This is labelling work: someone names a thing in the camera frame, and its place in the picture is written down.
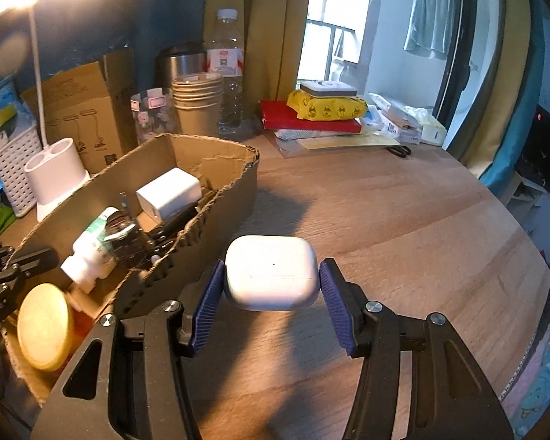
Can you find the white earbuds case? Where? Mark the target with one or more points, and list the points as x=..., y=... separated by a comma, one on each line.
x=272, y=270

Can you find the white grey flat device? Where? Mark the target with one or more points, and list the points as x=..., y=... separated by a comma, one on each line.
x=327, y=88

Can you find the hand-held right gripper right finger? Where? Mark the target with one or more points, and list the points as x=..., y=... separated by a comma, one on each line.
x=337, y=307

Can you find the cardboard box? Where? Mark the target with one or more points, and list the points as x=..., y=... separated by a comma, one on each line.
x=229, y=183

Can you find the black sliding door frame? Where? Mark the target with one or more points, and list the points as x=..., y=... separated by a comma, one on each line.
x=458, y=32

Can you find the steel thermos flask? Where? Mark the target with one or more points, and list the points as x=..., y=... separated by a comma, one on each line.
x=178, y=64

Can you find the clear plastic water bottle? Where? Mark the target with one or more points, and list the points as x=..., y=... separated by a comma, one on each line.
x=229, y=55

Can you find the white tissue box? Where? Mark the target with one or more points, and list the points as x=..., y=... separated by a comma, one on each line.
x=394, y=121

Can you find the yellow paper envelope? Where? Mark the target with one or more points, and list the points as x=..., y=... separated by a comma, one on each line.
x=339, y=142

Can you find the black elongated tool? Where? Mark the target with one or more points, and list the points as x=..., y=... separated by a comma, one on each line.
x=178, y=224

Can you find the yellow wet wipes packet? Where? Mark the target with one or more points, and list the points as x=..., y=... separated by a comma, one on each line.
x=327, y=109

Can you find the blue plastic bag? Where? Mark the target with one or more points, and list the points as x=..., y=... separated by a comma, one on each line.
x=2, y=96

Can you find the white monitor stand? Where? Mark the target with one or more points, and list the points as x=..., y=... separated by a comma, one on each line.
x=525, y=197

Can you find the yellow curtain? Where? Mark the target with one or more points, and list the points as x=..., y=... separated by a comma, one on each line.
x=504, y=78
x=266, y=32

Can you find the red flat box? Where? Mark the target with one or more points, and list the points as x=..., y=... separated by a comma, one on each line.
x=279, y=117

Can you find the teal curtain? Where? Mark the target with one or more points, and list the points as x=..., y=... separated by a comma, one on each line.
x=518, y=146

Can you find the white pill bottle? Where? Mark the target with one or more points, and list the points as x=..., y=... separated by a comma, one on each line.
x=91, y=247

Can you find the black monitor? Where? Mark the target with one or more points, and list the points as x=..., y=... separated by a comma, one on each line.
x=545, y=146

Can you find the black scissors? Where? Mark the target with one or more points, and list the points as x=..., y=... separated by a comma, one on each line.
x=398, y=150

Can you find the white desk lamp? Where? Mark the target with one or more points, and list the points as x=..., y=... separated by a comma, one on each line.
x=55, y=165

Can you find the hanging grey shirt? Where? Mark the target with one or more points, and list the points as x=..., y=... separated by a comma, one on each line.
x=431, y=18

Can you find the amber jar with gold lid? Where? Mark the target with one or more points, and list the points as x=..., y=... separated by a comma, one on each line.
x=43, y=325

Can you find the glass jar with stickers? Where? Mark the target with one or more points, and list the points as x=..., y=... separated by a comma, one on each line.
x=153, y=117

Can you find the pale yellow tissue pack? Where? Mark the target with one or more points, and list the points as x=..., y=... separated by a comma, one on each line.
x=428, y=126

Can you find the white woven plastic basket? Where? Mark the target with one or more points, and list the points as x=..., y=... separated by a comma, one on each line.
x=16, y=178

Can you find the stack of paper cups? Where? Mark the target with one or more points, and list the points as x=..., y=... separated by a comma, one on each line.
x=197, y=110

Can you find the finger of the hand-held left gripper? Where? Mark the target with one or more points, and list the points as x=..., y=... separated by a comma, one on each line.
x=27, y=259

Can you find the brown lamp packaging box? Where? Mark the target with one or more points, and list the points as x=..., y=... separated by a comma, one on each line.
x=78, y=96

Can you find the blue printed blanket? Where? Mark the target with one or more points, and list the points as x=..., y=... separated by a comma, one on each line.
x=538, y=389

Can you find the brown leather wristwatch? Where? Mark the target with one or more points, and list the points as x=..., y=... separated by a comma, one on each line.
x=121, y=236

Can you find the white charger adapter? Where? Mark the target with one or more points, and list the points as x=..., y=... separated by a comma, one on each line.
x=169, y=192

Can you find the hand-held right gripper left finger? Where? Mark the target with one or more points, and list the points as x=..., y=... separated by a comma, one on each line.
x=208, y=311

